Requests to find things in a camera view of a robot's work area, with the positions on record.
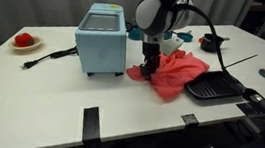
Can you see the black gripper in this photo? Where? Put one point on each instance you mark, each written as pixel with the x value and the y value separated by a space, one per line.
pixel 151 52

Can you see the red shirt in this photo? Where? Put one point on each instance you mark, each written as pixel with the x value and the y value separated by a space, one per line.
pixel 176 74

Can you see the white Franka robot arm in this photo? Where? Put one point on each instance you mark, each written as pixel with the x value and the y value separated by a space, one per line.
pixel 158 10

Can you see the teal cup left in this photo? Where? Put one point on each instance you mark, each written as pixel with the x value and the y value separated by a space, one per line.
pixel 134 34

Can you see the light blue toaster oven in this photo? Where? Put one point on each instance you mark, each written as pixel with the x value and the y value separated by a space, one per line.
pixel 100 50

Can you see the black grill pan tray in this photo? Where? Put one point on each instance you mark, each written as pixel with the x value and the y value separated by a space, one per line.
pixel 210 87

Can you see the small black tape square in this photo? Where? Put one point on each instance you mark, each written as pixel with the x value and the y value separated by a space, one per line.
pixel 190 119

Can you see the black toy pot red knob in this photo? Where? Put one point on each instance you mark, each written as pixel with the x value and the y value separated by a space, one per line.
pixel 209 45

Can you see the long black tape strip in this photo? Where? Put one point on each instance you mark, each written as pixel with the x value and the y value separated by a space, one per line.
pixel 91 124

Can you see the short black tape patch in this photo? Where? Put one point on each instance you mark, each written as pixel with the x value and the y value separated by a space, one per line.
pixel 248 109

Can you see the beige small plate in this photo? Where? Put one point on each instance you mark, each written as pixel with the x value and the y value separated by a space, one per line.
pixel 38 43

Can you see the red toy tomato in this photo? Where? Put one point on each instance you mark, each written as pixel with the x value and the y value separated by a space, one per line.
pixel 24 40

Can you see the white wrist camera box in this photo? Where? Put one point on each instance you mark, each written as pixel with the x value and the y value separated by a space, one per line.
pixel 171 45

